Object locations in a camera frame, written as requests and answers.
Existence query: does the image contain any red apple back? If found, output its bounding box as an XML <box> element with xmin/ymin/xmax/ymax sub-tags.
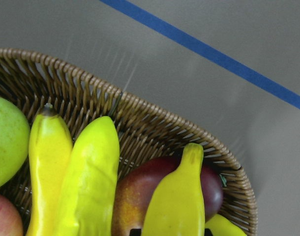
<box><xmin>0</xmin><ymin>194</ymin><xmax>24</xmax><ymax>236</ymax></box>

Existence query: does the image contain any woven wicker basket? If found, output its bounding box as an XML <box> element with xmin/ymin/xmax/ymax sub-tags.
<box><xmin>0</xmin><ymin>48</ymin><xmax>258</xmax><ymax>236</ymax></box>

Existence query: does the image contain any green pear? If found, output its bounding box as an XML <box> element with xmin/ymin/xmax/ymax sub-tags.
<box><xmin>0</xmin><ymin>97</ymin><xmax>30</xmax><ymax>187</ymax></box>

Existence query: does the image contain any yellow banana front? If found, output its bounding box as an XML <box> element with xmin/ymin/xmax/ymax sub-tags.
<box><xmin>141</xmin><ymin>143</ymin><xmax>205</xmax><ymax>236</ymax></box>

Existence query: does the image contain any yellow banana back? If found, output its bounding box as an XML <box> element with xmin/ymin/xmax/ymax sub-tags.
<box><xmin>27</xmin><ymin>103</ymin><xmax>72</xmax><ymax>236</ymax></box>

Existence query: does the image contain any dark red apple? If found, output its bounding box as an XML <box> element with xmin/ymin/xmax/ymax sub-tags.
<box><xmin>111</xmin><ymin>155</ymin><xmax>224</xmax><ymax>236</ymax></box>

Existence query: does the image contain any yellow starfruit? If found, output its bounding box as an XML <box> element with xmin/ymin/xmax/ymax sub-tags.
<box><xmin>205</xmin><ymin>214</ymin><xmax>246</xmax><ymax>236</ymax></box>

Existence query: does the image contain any yellow banana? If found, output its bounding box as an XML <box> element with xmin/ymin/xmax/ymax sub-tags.
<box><xmin>141</xmin><ymin>143</ymin><xmax>205</xmax><ymax>236</ymax></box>
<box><xmin>27</xmin><ymin>103</ymin><xmax>72</xmax><ymax>236</ymax></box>
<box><xmin>52</xmin><ymin>116</ymin><xmax>120</xmax><ymax>236</ymax></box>

